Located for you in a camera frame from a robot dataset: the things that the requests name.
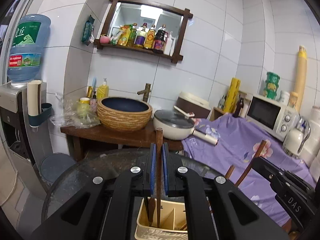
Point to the yellow lid jar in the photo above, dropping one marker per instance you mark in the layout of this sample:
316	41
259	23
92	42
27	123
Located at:
293	101

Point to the white paper cup stack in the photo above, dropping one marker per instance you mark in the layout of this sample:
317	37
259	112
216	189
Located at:
34	97

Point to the yellow soap pump bottle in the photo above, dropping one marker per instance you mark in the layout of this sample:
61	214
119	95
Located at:
102	92

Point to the white rice paddle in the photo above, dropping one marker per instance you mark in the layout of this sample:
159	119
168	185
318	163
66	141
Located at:
185	112

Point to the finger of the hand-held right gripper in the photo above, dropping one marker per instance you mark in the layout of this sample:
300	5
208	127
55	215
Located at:
267	167

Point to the clear plastic bags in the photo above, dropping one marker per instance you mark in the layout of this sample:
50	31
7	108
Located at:
72	117

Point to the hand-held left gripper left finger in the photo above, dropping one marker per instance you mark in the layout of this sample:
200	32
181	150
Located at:
153	170

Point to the wicker pattern wash basin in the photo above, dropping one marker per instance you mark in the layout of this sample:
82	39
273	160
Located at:
123	118

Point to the grey water dispenser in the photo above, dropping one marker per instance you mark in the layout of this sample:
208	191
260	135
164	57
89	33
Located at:
12	110

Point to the blue water jug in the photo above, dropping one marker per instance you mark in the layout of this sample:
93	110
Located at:
25	47

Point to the pink bowl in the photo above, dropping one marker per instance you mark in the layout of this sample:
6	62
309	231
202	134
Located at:
104	39

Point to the cream pan with glass lid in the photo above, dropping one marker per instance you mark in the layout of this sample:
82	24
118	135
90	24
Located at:
172	127

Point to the round glass table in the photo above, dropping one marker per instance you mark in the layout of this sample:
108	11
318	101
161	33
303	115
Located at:
87	170

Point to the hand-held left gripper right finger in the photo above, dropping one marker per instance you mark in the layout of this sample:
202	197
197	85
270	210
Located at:
165	170

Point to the white microwave oven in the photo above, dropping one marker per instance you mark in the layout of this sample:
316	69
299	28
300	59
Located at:
267	115

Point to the round grey stool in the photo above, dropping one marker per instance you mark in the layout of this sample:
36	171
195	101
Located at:
57	166

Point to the purple floral cloth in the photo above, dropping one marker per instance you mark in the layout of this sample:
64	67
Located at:
232	140

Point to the bronze faucet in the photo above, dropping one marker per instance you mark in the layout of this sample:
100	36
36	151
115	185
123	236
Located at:
145	91

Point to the wooden counter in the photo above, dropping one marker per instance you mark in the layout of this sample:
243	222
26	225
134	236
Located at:
100	132

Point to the dark soy sauce bottle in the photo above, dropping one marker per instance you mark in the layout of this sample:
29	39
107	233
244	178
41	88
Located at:
160	41

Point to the yellow label oil bottle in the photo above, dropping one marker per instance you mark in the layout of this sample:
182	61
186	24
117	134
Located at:
150	38

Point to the white plastic bottle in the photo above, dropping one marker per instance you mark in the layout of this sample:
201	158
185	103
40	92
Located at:
169	45

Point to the stack of green cups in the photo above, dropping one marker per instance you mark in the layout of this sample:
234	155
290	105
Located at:
272	86

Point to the yellow plastic wrap roll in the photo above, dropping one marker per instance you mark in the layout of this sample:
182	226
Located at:
232	93

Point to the teal cup holder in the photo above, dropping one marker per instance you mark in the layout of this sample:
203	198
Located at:
41	118

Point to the white electric kettle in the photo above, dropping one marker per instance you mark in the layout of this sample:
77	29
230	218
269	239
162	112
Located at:
293	140

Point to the white jar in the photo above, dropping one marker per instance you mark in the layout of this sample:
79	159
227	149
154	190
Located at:
284	97

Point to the rolled bamboo mat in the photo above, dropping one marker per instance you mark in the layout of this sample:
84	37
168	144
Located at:
300	80

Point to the yellow green snack packet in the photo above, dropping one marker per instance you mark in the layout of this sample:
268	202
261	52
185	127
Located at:
123	36

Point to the blue toothbrush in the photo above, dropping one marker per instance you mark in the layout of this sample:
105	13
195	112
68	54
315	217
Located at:
94	83

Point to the green label oil bottle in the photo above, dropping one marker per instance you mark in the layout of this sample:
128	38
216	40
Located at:
132	36

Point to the cream plastic utensil holder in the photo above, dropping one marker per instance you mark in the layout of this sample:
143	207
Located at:
170	220

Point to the small wooden box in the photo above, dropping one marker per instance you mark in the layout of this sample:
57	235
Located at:
216	113

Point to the green hanging packet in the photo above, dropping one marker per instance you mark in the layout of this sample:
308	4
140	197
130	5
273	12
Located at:
88	31

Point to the dark glass bottle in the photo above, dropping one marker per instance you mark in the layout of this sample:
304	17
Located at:
238	108

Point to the wooden framed mirror shelf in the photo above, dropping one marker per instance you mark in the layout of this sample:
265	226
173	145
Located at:
112	5

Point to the purple label bottle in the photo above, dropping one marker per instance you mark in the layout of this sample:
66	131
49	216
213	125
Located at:
140	38

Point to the white brown rice cooker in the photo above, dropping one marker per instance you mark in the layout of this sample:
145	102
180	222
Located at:
192	101

